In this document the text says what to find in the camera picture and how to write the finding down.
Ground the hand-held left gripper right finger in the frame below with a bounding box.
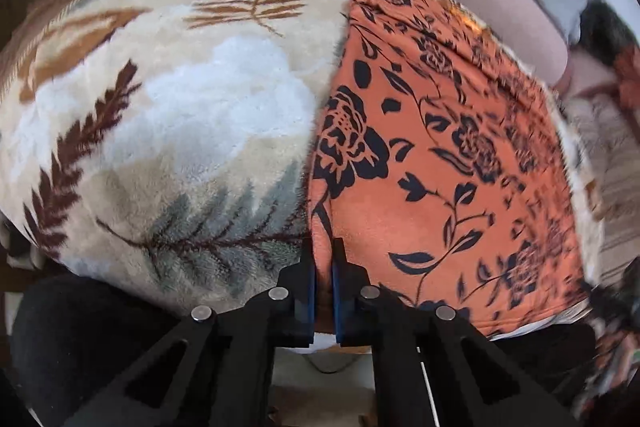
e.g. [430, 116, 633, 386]
[332, 237, 576, 427]

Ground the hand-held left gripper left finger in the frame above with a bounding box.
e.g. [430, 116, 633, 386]
[65, 237, 317, 427]

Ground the orange black floral cloth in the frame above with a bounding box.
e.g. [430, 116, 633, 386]
[306, 0, 593, 340]

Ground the beige leaf print blanket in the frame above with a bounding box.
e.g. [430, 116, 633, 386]
[0, 0, 640, 314]

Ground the dark floral cloth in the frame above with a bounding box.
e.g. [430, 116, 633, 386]
[572, 279, 640, 413]

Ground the pink bolster pillow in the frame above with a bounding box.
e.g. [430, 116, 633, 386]
[402, 0, 576, 90]

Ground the dark patterned cloth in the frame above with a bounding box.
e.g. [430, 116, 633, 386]
[580, 0, 640, 108]

